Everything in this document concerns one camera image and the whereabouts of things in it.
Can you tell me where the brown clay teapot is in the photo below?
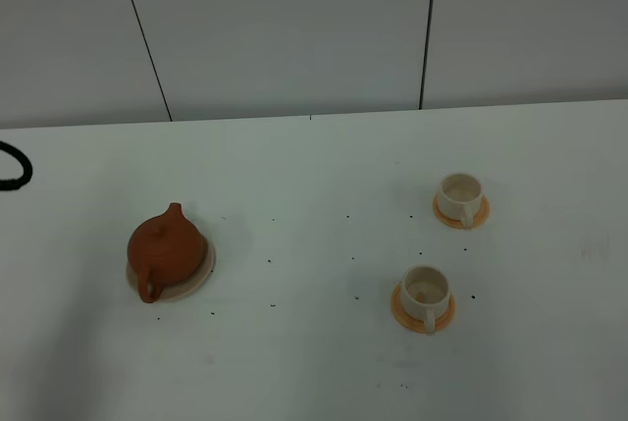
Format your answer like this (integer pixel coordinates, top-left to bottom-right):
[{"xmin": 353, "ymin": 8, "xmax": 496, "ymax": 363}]
[{"xmin": 127, "ymin": 202, "xmax": 207, "ymax": 303}]

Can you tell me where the beige round teapot coaster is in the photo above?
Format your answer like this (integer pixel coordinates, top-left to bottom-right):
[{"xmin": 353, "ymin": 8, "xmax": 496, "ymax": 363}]
[{"xmin": 126, "ymin": 237, "xmax": 216, "ymax": 303}]

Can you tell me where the far white teacup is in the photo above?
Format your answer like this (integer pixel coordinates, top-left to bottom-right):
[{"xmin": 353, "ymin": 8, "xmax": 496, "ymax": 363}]
[{"xmin": 437, "ymin": 173, "xmax": 484, "ymax": 229}]

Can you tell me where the white teacup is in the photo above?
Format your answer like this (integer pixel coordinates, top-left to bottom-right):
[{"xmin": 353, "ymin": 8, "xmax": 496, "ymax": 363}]
[
  {"xmin": 437, "ymin": 173, "xmax": 484, "ymax": 229},
  {"xmin": 400, "ymin": 266, "xmax": 451, "ymax": 334}
]

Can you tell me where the near white teacup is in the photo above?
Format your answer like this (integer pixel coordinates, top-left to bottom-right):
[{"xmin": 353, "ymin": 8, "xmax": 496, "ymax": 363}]
[{"xmin": 400, "ymin": 266, "xmax": 451, "ymax": 334}]

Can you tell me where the near orange cup coaster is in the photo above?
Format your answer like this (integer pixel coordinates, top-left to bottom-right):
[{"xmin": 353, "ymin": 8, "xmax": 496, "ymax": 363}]
[{"xmin": 391, "ymin": 283, "xmax": 456, "ymax": 335}]

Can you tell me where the orange cup coaster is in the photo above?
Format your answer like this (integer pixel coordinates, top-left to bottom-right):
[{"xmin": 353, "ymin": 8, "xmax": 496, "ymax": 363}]
[
  {"xmin": 433, "ymin": 195, "xmax": 491, "ymax": 230},
  {"xmin": 391, "ymin": 283, "xmax": 456, "ymax": 335}
]

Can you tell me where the far orange cup coaster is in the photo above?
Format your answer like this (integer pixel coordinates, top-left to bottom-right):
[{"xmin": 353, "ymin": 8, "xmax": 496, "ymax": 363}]
[{"xmin": 433, "ymin": 195, "xmax": 491, "ymax": 230}]

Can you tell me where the black braided cable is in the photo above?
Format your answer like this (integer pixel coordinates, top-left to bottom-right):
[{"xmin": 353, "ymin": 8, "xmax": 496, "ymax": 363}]
[{"xmin": 0, "ymin": 140, "xmax": 34, "ymax": 193}]

